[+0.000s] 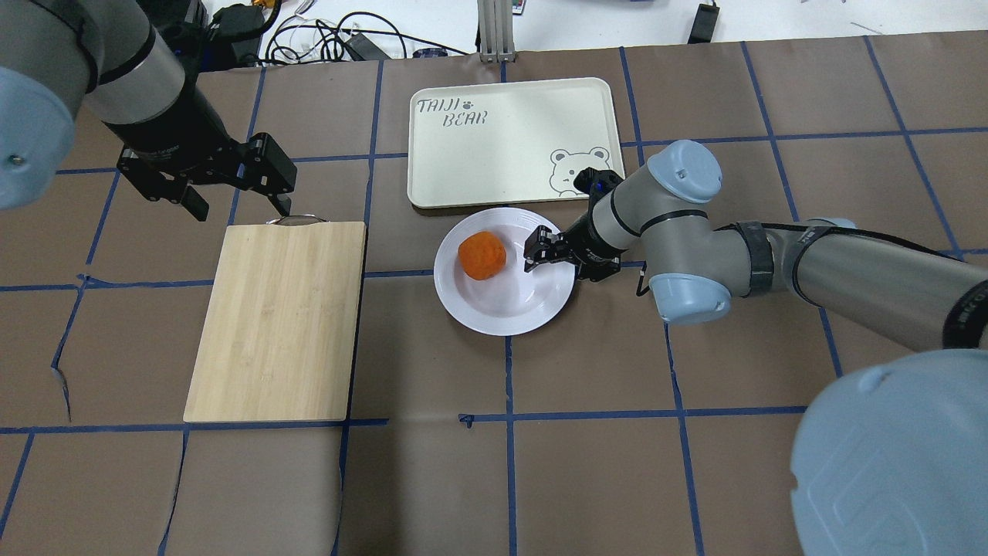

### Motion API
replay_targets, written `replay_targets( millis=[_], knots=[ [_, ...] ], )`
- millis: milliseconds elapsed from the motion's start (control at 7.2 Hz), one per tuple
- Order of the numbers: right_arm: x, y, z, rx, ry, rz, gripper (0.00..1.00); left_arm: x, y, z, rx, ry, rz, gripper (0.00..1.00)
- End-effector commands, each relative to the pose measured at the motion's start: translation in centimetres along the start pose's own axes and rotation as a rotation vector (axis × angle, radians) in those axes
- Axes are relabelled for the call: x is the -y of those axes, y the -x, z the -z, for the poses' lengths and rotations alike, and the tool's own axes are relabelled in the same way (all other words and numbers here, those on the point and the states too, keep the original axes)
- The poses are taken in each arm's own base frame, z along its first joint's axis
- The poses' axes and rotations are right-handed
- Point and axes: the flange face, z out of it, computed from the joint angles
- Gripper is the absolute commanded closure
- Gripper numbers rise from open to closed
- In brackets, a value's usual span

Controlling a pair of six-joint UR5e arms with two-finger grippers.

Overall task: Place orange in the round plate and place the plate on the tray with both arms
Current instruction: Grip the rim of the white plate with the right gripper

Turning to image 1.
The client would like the white round plate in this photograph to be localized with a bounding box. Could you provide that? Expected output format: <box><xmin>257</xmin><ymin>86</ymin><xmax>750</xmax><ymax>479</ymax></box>
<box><xmin>431</xmin><ymin>208</ymin><xmax>576</xmax><ymax>337</ymax></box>

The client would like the cream bear tray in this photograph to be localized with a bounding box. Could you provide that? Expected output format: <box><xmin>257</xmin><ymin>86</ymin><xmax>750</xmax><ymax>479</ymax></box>
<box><xmin>407</xmin><ymin>77</ymin><xmax>624</xmax><ymax>210</ymax></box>

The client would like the orange fruit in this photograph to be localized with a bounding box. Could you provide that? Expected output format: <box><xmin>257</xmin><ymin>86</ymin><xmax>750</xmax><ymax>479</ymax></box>
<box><xmin>456</xmin><ymin>231</ymin><xmax>507</xmax><ymax>281</ymax></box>

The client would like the aluminium frame post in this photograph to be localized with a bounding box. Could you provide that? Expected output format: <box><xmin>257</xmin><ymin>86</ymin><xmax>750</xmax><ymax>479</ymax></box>
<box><xmin>477</xmin><ymin>0</ymin><xmax>516</xmax><ymax>63</ymax></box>

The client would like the bamboo cutting board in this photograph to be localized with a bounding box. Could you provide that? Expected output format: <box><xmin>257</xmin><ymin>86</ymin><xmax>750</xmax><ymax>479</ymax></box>
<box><xmin>183</xmin><ymin>217</ymin><xmax>367</xmax><ymax>425</ymax></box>

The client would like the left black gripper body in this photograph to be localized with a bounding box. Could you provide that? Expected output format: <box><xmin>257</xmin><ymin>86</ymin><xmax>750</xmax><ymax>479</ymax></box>
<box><xmin>117</xmin><ymin>127</ymin><xmax>297</xmax><ymax>205</ymax></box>

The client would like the black power brick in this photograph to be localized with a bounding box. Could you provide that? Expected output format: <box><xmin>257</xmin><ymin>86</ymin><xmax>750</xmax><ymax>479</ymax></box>
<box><xmin>687</xmin><ymin>1</ymin><xmax>720</xmax><ymax>45</ymax></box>

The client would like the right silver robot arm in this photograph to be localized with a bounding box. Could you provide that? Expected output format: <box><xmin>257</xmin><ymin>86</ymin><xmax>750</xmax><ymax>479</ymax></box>
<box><xmin>523</xmin><ymin>140</ymin><xmax>987</xmax><ymax>555</ymax></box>

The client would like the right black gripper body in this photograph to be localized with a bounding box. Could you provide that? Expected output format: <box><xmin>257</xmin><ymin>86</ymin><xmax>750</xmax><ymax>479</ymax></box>
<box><xmin>523</xmin><ymin>168</ymin><xmax>624</xmax><ymax>283</ymax></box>

